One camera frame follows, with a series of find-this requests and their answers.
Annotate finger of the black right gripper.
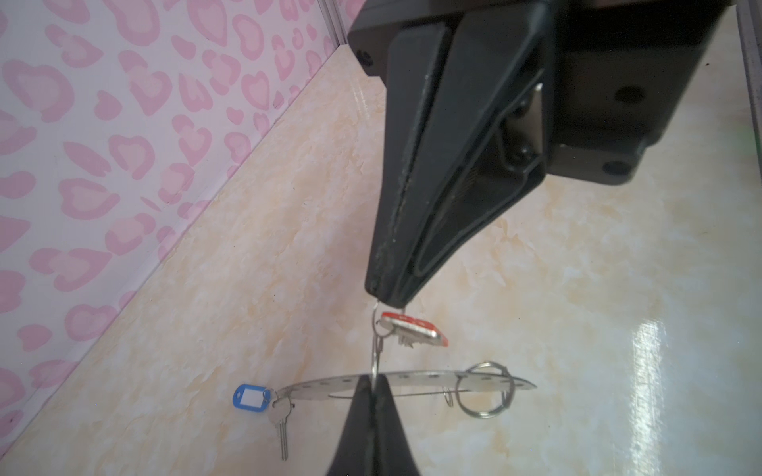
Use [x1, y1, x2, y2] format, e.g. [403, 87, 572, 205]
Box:
[366, 23, 452, 298]

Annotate blue key tag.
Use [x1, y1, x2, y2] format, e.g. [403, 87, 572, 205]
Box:
[232, 384, 272, 413]

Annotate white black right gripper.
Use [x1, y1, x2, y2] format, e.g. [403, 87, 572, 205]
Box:
[348, 1, 728, 309]

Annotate split ring gripped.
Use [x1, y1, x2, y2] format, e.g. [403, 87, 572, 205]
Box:
[370, 301, 383, 389]

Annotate silver key on blue tag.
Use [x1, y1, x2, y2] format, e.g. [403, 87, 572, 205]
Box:
[267, 397, 294, 461]

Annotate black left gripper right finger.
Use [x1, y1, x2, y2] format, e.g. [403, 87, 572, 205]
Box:
[373, 375, 420, 476]

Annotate red key tag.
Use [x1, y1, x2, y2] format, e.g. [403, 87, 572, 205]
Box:
[378, 311, 450, 348]

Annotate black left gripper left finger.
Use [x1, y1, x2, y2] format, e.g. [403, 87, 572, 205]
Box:
[327, 376, 375, 476]

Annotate aluminium left back corner post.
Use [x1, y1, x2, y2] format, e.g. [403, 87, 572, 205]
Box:
[317, 0, 347, 47]

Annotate split ring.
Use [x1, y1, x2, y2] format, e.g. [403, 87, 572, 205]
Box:
[454, 361, 517, 420]

